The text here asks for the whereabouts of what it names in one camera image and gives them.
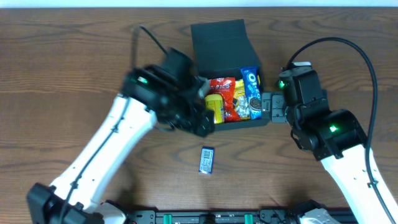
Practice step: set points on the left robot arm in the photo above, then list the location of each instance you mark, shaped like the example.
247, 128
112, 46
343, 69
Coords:
171, 93

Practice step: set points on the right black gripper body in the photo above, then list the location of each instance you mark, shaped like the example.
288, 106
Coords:
277, 106

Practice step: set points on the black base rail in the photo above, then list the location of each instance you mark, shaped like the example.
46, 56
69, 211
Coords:
173, 217

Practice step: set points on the small blue barcode packet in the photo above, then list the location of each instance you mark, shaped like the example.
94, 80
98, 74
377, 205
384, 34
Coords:
206, 160

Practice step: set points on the blue Oreo cookie pack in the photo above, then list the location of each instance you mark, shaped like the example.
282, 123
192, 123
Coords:
252, 91

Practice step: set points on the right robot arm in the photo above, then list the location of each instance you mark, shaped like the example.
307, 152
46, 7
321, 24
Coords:
335, 138

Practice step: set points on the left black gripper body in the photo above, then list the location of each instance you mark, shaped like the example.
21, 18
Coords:
195, 121

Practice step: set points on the yellow candy bag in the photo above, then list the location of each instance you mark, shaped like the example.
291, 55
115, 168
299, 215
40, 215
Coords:
240, 102

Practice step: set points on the dark green box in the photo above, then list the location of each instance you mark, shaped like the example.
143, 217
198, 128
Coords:
222, 49

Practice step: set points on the yellow candy tube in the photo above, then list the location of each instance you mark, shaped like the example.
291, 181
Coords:
214, 102

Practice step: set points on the red candy bag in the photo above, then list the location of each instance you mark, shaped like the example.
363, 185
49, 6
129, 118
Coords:
225, 87

